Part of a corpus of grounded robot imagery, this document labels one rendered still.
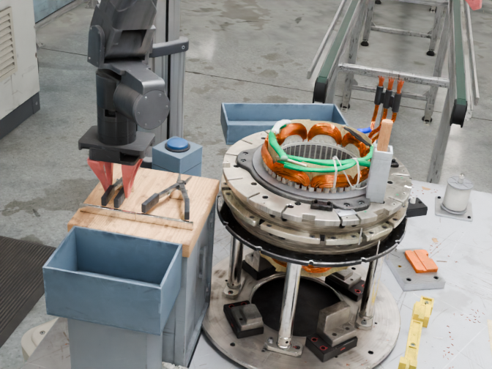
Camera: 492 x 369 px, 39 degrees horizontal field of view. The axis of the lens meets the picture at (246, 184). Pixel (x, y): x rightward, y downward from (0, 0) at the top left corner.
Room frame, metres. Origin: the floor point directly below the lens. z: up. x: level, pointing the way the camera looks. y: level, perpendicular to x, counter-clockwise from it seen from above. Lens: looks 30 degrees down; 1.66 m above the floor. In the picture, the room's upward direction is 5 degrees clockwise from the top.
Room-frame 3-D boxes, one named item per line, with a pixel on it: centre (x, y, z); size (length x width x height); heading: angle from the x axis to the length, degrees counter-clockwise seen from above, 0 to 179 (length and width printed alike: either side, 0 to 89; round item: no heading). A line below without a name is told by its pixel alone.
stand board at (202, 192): (0.96, 0.15, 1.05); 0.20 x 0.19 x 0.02; 172
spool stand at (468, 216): (1.48, -0.51, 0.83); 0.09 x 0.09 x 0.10; 79
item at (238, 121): (1.33, -0.07, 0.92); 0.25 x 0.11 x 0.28; 100
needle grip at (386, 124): (0.97, -0.20, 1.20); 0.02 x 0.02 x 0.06
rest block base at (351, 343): (0.94, -0.17, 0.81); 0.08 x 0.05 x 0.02; 127
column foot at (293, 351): (0.93, -0.09, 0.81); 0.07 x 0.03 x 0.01; 77
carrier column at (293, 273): (0.93, -0.09, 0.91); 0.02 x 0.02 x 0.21
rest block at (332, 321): (0.95, -0.18, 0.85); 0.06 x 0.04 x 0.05; 127
